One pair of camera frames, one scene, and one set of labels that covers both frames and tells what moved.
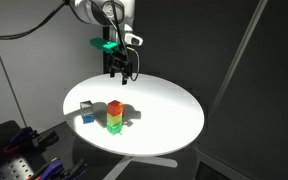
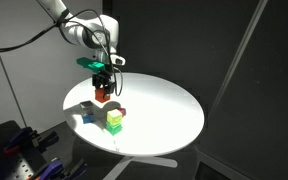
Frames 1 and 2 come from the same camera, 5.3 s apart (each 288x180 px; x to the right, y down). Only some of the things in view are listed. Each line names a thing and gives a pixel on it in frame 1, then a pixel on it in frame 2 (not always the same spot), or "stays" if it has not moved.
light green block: (114, 120) stays
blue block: (88, 118) stays
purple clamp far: (27, 141) stays
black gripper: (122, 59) -> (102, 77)
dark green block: (114, 129) stays
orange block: (115, 107) -> (101, 96)
